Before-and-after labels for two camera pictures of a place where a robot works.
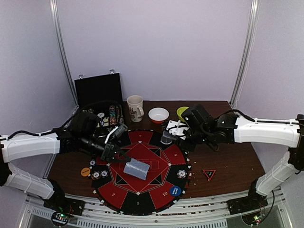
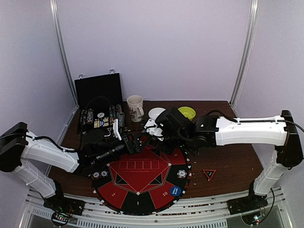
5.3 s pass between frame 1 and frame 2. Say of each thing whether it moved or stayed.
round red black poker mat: stayed
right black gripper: moved
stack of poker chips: stayed
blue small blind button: stayed
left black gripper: moved
